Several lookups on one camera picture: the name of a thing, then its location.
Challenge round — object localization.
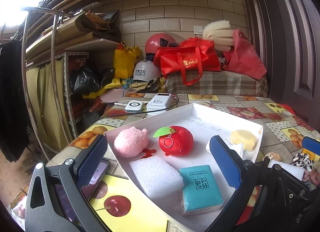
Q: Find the cow print cloth pouch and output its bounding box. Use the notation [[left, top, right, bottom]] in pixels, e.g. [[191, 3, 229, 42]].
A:
[[292, 153, 313, 170]]

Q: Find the brown knotted rope toy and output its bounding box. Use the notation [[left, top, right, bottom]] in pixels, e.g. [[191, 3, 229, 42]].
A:
[[263, 152, 282, 162]]

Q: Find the white foam block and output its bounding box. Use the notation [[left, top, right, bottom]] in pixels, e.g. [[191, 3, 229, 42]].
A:
[[130, 155, 184, 199]]

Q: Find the red plastic packet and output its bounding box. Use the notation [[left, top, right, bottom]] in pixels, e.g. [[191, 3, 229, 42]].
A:
[[278, 103, 296, 116]]

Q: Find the teal tissue pack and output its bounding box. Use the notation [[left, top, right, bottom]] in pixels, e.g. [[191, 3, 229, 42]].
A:
[[180, 165, 224, 215]]

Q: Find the fruit pattern tablecloth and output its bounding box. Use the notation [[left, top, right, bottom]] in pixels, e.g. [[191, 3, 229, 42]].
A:
[[10, 92, 320, 232]]

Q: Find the red plush apple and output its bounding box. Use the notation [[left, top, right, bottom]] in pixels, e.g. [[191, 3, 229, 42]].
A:
[[153, 125, 194, 157]]

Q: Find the black hanging garment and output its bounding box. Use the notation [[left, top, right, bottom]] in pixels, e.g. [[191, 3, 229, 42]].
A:
[[1, 40, 29, 162]]

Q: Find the white shallow cardboard tray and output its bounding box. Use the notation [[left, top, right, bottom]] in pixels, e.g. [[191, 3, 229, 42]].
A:
[[103, 102, 264, 232]]

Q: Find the pink fluffy plush ball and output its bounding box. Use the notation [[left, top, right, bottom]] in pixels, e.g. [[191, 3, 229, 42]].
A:
[[113, 127, 149, 159]]

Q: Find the plaid covered bench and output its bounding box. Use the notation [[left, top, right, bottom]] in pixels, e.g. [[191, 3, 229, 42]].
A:
[[164, 71, 268, 97]]

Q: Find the dark red fabric bag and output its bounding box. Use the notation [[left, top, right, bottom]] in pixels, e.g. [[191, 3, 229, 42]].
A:
[[222, 29, 267, 80]]

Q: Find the metal shelf with curtain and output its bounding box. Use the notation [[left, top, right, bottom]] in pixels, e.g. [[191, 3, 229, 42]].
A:
[[26, 52, 89, 153]]

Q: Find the white power bank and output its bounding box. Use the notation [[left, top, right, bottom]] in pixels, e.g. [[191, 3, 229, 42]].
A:
[[146, 93, 172, 111]]

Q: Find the black plastic bag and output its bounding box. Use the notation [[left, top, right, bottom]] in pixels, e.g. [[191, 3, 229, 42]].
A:
[[69, 65, 115, 94]]

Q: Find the red tote bag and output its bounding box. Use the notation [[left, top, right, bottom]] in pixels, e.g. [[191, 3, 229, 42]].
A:
[[153, 37, 221, 86]]

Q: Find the dark wooden door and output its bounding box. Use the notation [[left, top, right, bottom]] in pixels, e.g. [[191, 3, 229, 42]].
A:
[[245, 0, 319, 130]]

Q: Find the cream foam roll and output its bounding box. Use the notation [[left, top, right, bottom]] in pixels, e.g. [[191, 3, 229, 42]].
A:
[[202, 20, 234, 52]]

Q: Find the white safety helmet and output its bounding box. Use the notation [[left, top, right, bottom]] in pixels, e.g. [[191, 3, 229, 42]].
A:
[[133, 60, 161, 82]]

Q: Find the yellow shopping bag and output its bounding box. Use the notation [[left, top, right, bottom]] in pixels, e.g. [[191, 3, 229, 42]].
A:
[[113, 41, 142, 79]]

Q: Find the pink red helmet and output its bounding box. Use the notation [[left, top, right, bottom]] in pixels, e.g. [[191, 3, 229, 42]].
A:
[[145, 33, 177, 54]]

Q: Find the metal clothes rack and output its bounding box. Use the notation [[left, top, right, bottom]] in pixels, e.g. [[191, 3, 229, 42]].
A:
[[22, 8, 71, 160]]

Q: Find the black charging cable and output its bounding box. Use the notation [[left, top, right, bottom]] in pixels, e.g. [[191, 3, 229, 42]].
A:
[[102, 94, 180, 119]]

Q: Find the white round wireless charger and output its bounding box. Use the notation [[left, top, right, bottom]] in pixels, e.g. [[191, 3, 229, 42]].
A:
[[125, 101, 144, 114]]

